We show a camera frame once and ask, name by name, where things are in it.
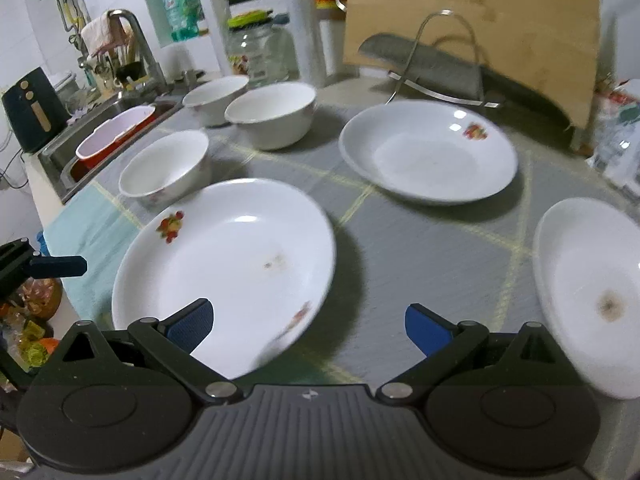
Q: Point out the steel faucet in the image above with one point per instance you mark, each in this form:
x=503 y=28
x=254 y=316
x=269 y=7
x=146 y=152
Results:
x=145 y=45

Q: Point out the green detergent bottle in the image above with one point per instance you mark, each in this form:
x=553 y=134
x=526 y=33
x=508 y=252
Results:
x=179 y=5

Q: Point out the black utensil cup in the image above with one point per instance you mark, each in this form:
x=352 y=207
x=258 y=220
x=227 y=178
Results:
x=130 y=71

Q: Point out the white paper roll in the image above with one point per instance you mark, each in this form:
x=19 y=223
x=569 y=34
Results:
x=215 y=25

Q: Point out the white printed plastic bag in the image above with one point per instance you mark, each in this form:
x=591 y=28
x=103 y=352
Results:
x=617 y=135

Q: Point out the glass jar with green lid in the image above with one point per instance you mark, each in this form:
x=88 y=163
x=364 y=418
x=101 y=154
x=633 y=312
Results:
x=260 y=55

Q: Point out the grey checked mat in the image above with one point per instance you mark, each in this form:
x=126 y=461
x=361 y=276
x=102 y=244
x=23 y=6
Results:
x=425 y=260

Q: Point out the steel sink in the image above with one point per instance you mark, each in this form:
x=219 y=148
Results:
x=62 y=160

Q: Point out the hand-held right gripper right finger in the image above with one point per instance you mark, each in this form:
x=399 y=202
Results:
x=425 y=327

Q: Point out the pink white rag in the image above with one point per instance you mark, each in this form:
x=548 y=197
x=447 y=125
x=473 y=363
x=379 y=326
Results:
x=100 y=32

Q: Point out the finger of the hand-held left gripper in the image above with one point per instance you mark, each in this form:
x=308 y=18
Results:
x=60 y=266

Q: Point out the black air fryer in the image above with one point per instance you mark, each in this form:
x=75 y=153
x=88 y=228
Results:
x=30 y=110

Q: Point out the red basin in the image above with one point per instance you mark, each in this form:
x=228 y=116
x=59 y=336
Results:
x=112 y=135

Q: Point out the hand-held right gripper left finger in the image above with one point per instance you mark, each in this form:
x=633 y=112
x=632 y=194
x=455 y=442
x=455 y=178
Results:
x=192 y=322

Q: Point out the white floral bowl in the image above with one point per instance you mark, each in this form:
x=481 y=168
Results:
x=272 y=117
x=165 y=167
x=212 y=97

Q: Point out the steel cleaver knife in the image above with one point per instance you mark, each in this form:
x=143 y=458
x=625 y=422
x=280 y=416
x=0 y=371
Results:
x=440 y=70

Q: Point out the white container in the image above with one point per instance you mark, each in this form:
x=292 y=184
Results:
x=65 y=87

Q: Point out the small metal tap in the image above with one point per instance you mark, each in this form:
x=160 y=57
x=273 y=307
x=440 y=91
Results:
x=192 y=77

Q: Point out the blue cloth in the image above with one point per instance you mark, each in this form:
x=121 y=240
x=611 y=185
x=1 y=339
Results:
x=281 y=18

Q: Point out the wooden cutting board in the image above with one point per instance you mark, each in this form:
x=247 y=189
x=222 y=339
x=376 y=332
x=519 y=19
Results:
x=525 y=25

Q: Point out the brown snack bag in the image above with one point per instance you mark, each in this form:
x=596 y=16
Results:
x=42 y=299

